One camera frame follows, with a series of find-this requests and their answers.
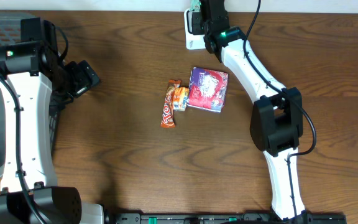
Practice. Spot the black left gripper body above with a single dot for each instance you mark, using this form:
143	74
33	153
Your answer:
81	78

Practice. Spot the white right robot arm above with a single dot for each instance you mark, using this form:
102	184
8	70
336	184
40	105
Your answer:
276	122

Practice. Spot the small orange snack pack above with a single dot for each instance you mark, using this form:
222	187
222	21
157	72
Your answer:
180	99

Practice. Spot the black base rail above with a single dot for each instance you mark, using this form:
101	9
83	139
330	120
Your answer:
250	217

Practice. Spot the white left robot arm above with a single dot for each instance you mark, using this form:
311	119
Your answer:
54	204

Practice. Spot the orange chocolate bar wrapper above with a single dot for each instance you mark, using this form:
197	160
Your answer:
167	115

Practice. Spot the teal snack wrapper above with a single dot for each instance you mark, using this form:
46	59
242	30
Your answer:
195	6

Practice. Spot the red purple noodle packet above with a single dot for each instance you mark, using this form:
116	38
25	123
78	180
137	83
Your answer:
207	89

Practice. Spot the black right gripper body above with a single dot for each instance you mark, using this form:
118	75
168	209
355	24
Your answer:
200	27

